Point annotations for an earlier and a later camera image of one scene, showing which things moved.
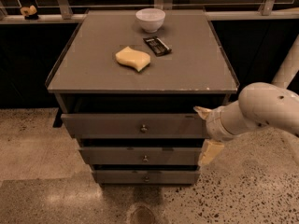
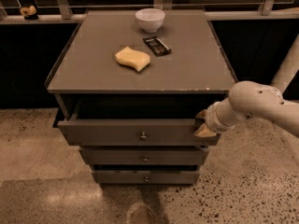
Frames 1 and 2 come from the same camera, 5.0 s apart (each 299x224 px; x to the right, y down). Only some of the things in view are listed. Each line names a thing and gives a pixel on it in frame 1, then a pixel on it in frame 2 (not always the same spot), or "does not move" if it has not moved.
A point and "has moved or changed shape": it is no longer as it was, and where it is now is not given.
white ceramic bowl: (150, 19) does not move
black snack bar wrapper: (157, 46) does not move
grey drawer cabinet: (127, 82) does not move
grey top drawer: (136, 126) has moved or changed shape
